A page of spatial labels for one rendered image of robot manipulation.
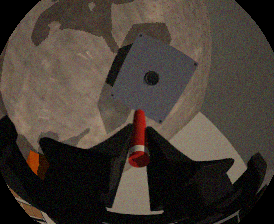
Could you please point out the red peg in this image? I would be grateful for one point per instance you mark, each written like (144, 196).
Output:
(139, 151)

